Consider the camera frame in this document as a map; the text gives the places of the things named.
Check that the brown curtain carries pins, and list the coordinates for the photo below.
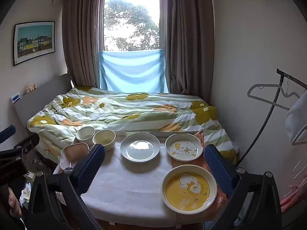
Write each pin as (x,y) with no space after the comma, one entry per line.
(80,41)
(189,47)

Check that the cream yellow bowl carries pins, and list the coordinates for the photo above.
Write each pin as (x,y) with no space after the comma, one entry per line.
(106,138)

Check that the large yellow duck plate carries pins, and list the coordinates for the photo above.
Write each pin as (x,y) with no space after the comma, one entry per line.
(176,195)

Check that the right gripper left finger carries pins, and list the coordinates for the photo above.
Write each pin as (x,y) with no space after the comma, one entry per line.
(44,210)

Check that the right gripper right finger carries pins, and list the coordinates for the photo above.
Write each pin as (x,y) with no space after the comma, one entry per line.
(253,200)

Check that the small duck pattern dish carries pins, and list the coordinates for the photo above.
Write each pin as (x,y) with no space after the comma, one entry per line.
(183,147)

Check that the white tray table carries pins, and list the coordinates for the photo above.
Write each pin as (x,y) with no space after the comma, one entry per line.
(158,134)

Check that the floral green yellow duvet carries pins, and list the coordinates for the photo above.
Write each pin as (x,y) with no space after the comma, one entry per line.
(59,121)

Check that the orange patterned towel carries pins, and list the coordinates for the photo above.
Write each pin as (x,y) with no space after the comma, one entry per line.
(201,194)

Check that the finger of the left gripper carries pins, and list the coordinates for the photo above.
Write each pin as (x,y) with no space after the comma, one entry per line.
(7,133)
(22,148)

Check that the left brown curtain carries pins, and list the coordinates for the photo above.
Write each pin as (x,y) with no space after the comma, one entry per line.
(80,41)

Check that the white table cloth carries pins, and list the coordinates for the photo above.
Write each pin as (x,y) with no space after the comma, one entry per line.
(130,193)

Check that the grey bed headboard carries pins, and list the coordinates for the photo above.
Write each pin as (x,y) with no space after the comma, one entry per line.
(33,102)

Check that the white hanging garment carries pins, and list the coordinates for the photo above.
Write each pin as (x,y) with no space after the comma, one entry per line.
(295,123)

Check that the black clothes rack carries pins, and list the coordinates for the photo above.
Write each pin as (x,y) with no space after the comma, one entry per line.
(284,79)

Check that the right brown curtain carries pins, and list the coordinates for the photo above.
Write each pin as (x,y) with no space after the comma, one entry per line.
(189,47)

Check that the grey clothes hanger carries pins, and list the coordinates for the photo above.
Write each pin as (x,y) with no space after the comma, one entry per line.
(272,94)

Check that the white bowl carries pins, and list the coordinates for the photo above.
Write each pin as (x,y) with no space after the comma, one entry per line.
(85,135)

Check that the blue white small box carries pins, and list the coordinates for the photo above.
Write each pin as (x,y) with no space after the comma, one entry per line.
(15,98)

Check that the window with tree view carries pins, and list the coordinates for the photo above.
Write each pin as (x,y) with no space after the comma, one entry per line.
(131,25)

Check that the small figurine on headboard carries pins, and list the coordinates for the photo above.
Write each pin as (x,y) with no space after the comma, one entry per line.
(30,87)

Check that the blue window cloth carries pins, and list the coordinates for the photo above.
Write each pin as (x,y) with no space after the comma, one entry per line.
(133,71)

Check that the pink square handled dish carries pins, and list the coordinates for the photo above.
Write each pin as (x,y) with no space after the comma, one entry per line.
(72,154)

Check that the person's left hand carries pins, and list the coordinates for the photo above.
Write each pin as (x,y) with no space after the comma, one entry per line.
(15,210)

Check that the framed houses picture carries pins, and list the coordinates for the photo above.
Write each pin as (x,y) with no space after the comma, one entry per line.
(32,40)

